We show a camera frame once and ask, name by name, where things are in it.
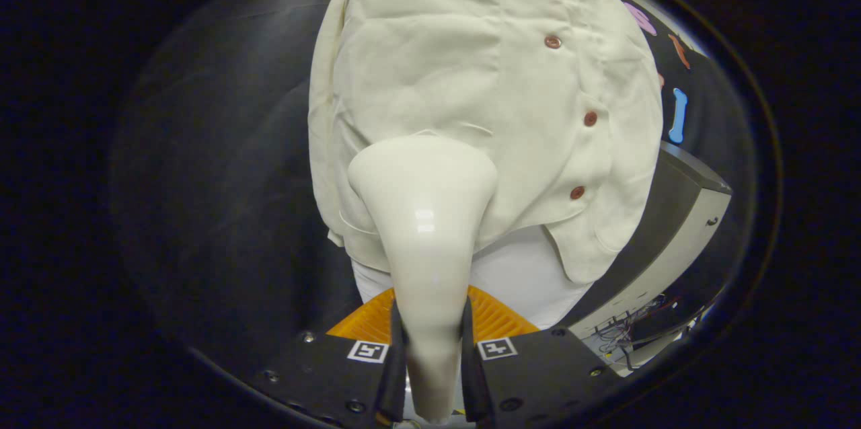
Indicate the cream button-up shirt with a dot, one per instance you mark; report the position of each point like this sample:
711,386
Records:
430,66

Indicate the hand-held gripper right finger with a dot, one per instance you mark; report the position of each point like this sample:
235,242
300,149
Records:
473,382

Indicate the white garment steamer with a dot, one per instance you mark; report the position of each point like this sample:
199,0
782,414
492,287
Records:
424,227

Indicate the white inner cloth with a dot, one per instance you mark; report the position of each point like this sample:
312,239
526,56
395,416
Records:
525,281

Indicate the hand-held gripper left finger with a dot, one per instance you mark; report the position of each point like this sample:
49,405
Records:
393,382

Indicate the grey and white cabinet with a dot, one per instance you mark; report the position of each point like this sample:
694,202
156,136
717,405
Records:
672,241

